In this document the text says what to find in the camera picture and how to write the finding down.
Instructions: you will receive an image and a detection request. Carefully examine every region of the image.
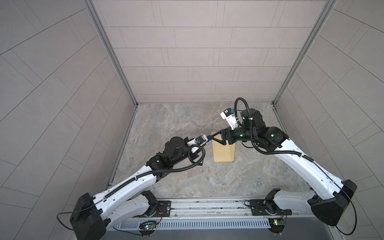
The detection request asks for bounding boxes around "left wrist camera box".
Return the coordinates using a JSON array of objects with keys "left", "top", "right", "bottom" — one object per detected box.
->
[{"left": 187, "top": 135, "right": 209, "bottom": 146}]

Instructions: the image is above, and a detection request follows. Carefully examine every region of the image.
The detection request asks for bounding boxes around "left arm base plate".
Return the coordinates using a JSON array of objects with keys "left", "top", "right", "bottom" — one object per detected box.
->
[{"left": 149, "top": 201, "right": 172, "bottom": 217}]

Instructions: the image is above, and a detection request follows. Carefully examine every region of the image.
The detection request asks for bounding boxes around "blue white glue stick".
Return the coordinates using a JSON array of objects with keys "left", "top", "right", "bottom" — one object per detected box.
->
[{"left": 195, "top": 135, "right": 212, "bottom": 146}]

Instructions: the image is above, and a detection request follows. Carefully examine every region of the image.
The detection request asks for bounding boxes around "right black corrugated cable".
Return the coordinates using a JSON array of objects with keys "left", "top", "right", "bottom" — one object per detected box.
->
[{"left": 234, "top": 97, "right": 314, "bottom": 163}]

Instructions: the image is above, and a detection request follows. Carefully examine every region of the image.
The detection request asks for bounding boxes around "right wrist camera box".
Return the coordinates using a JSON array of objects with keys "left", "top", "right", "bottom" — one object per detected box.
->
[{"left": 220, "top": 108, "right": 240, "bottom": 130}]

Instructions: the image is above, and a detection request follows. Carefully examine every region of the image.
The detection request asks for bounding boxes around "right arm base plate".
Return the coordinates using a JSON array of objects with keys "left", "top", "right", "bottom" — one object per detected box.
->
[{"left": 246, "top": 199, "right": 292, "bottom": 217}]

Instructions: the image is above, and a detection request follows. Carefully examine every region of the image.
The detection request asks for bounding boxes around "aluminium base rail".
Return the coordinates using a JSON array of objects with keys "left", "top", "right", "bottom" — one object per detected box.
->
[{"left": 168, "top": 197, "right": 317, "bottom": 219}]

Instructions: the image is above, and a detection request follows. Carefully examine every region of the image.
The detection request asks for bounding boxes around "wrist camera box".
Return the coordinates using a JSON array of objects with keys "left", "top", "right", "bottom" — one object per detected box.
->
[
  {"left": 220, "top": 108, "right": 240, "bottom": 130},
  {"left": 187, "top": 135, "right": 209, "bottom": 146}
]

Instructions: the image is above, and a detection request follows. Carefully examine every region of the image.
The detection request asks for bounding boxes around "black corrugated cable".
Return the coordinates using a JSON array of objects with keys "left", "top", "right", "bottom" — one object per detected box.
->
[
  {"left": 234, "top": 97, "right": 314, "bottom": 163},
  {"left": 101, "top": 144, "right": 207, "bottom": 200}
]

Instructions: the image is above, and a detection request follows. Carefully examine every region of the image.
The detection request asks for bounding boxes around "right green circuit board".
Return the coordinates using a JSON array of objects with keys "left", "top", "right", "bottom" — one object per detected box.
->
[{"left": 268, "top": 219, "right": 286, "bottom": 234}]

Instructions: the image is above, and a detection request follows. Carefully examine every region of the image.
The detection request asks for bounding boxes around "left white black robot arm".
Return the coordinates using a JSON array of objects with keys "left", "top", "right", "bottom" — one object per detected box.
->
[{"left": 70, "top": 135, "right": 211, "bottom": 240}]

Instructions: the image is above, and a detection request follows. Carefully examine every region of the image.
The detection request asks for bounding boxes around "white slotted cable duct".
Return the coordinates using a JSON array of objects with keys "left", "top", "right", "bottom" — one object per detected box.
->
[{"left": 115, "top": 218, "right": 272, "bottom": 232}]

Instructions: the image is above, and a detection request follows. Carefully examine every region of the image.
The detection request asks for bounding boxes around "left green circuit board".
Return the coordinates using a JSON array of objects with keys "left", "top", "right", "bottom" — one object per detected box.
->
[{"left": 139, "top": 221, "right": 157, "bottom": 231}]

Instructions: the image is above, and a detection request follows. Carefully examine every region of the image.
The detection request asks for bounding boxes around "left black corrugated cable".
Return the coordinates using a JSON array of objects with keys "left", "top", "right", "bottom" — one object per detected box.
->
[{"left": 101, "top": 144, "right": 207, "bottom": 200}]

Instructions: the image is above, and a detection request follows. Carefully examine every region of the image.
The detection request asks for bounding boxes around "yellow paper envelope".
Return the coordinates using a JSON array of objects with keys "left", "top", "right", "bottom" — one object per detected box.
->
[{"left": 212, "top": 140, "right": 236, "bottom": 163}]

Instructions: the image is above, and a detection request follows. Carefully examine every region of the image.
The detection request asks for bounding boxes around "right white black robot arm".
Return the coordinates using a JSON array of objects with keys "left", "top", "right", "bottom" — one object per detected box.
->
[{"left": 211, "top": 108, "right": 357, "bottom": 226}]

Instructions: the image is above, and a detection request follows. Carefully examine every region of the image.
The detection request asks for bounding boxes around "green circuit board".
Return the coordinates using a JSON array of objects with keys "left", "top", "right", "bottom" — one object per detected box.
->
[
  {"left": 139, "top": 221, "right": 157, "bottom": 231},
  {"left": 268, "top": 219, "right": 286, "bottom": 234}
]

